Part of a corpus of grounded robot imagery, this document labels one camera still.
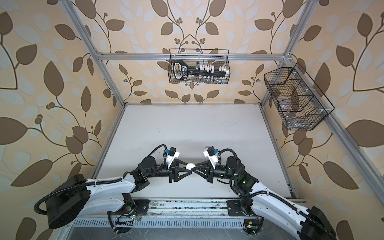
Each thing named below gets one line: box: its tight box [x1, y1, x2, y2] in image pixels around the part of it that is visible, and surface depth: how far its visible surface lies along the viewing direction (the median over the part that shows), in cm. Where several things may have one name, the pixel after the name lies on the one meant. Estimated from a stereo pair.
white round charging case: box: [185, 162, 196, 171], surface depth 69 cm
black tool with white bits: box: [172, 60, 230, 83], surface depth 85 cm
